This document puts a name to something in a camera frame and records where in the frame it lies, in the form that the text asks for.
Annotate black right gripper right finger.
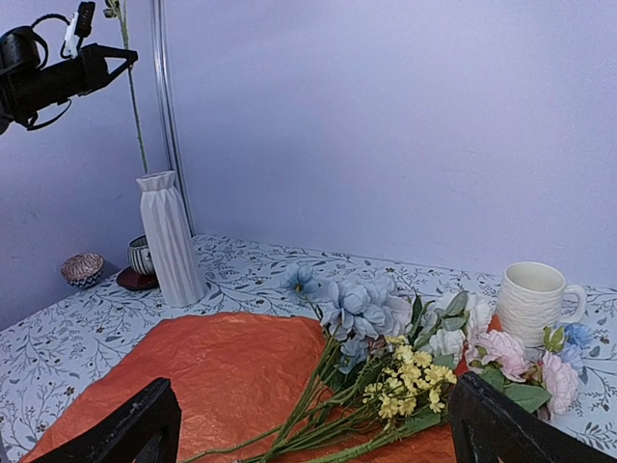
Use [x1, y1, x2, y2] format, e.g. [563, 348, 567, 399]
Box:
[448, 372, 616, 463]

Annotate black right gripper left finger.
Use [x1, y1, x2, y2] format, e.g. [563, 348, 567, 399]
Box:
[36, 377, 181, 463]

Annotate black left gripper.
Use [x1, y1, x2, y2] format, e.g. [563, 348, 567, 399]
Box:
[1, 26, 138, 132]

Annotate floral patterned tablecloth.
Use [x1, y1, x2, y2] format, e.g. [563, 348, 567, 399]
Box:
[1, 234, 616, 461]

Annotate pink patterned ball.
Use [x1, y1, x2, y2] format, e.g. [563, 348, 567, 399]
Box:
[61, 253, 104, 289]

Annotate small blue flower stem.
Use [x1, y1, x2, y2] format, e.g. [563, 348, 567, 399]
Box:
[543, 323, 594, 375]

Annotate white ribbed ceramic vase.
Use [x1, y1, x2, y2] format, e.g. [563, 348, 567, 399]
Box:
[137, 171, 205, 308]

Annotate cream ceramic mug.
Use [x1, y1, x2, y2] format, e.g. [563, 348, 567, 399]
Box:
[496, 261, 587, 347]

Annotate striped black white cup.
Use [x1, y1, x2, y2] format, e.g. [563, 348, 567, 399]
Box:
[128, 235, 155, 276]

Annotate white rose flower stem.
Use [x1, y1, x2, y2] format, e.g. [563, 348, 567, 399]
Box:
[414, 290, 495, 367]

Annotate left aluminium frame post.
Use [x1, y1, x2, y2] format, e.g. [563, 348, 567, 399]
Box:
[149, 0, 196, 236]

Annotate blue hydrangea flower stem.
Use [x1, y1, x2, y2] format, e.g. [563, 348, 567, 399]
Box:
[191, 275, 416, 462]

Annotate dark red saucer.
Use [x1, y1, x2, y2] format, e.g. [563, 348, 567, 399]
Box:
[116, 266, 159, 291]

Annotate orange tissue paper sheet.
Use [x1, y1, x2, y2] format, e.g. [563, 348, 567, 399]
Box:
[18, 312, 497, 463]

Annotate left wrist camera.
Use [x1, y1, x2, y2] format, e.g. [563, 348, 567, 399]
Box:
[60, 1, 95, 59]

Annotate pink rose flower stem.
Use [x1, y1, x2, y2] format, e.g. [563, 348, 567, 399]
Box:
[103, 0, 148, 174]

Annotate yellow small flower sprig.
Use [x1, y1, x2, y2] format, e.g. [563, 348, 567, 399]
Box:
[248, 337, 457, 462]

